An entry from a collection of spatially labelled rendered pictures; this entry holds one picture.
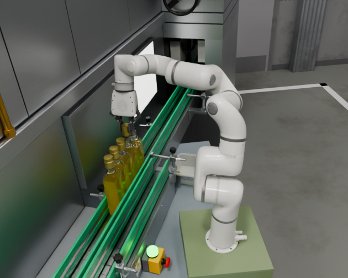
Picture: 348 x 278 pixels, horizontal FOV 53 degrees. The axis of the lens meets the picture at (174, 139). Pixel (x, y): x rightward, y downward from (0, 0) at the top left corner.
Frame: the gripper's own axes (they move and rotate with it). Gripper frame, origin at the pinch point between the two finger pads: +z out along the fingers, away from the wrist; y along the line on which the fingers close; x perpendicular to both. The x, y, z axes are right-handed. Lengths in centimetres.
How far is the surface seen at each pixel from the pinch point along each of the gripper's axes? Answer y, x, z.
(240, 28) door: 6, 341, -32
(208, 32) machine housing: 14, 91, -34
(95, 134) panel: -12.1, -3.3, 3.5
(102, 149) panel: -12.1, 2.1, 11.9
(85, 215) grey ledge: -12.4, -14.1, 35.1
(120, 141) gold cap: 0.6, -6.4, 4.0
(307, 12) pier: 85, 356, -53
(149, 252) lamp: 18.1, -21.8, 40.4
